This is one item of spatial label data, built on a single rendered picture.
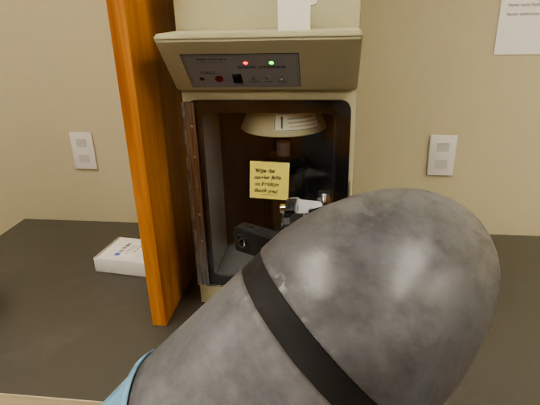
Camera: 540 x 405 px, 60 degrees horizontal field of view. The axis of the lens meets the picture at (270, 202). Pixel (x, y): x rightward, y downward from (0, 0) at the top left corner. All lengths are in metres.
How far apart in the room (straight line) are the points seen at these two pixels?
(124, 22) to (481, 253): 0.69
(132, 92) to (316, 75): 0.31
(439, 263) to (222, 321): 0.10
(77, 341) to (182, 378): 0.82
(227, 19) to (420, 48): 0.60
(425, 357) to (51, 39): 1.39
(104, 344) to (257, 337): 0.82
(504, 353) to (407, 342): 0.81
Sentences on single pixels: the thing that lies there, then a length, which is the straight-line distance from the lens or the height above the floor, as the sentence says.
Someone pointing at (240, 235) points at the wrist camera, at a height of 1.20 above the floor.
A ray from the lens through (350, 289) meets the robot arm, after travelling 0.20.
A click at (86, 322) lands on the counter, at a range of 1.09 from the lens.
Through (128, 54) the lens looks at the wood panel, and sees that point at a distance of 0.84.
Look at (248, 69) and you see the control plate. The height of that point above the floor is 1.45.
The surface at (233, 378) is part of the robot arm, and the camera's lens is 0.21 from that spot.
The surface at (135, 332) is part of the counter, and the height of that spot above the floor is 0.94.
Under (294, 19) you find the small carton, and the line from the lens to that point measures 0.77.
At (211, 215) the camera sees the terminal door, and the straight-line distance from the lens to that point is 0.96.
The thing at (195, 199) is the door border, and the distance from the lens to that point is 0.95.
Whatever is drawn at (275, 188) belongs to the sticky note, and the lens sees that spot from 0.91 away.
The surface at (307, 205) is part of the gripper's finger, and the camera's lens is 0.82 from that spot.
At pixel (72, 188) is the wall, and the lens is 1.60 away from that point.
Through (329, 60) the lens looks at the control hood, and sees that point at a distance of 0.78.
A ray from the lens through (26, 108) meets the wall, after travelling 1.59.
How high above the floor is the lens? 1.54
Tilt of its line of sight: 23 degrees down
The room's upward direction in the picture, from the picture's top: 1 degrees counter-clockwise
